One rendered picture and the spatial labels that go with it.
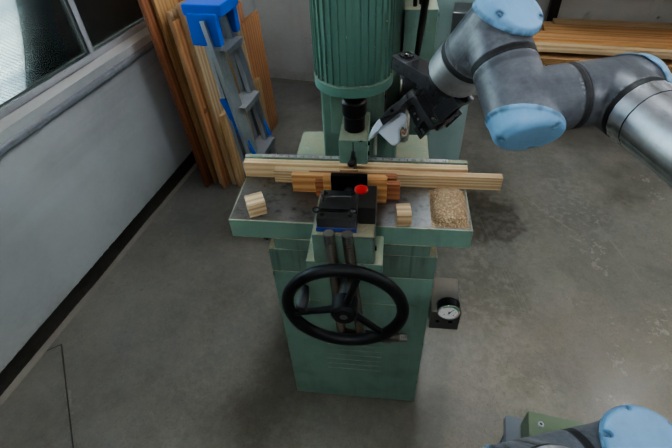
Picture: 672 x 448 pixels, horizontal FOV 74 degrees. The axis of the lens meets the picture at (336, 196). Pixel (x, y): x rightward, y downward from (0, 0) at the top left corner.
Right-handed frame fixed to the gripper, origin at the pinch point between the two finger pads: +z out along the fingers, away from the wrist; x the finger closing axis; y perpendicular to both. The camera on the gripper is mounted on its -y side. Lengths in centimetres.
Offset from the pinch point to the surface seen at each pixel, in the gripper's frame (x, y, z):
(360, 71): -3.0, -12.3, -3.0
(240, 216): -30.2, -3.6, 34.7
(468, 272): 69, 48, 107
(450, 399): 19, 80, 86
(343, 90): -6.1, -11.5, 1.3
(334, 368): -15, 48, 84
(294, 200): -16.1, -1.3, 33.0
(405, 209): 2.2, 15.3, 17.6
